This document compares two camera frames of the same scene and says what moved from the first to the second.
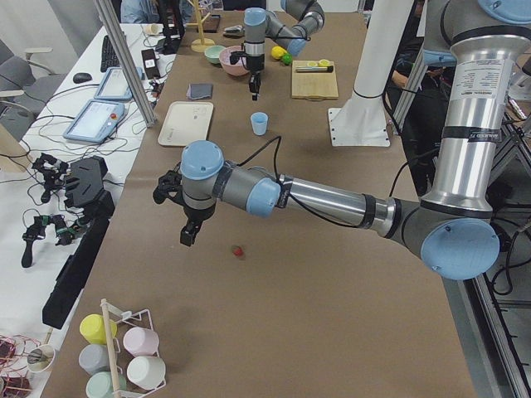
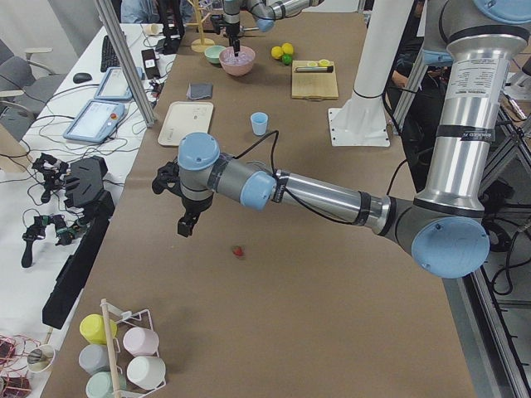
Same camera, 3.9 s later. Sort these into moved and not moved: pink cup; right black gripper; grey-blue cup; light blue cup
Moved: right black gripper
Not moved: grey-blue cup; pink cup; light blue cup
